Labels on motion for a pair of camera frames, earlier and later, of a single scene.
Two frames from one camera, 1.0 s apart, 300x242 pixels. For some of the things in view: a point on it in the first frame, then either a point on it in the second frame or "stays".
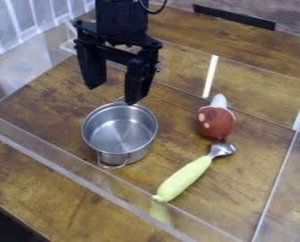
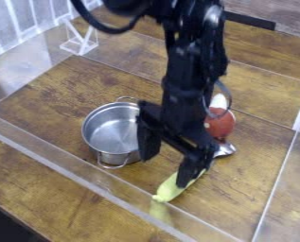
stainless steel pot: (120, 131) stays
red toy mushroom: (218, 118) stays
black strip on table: (235, 17) stays
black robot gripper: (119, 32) -> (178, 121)
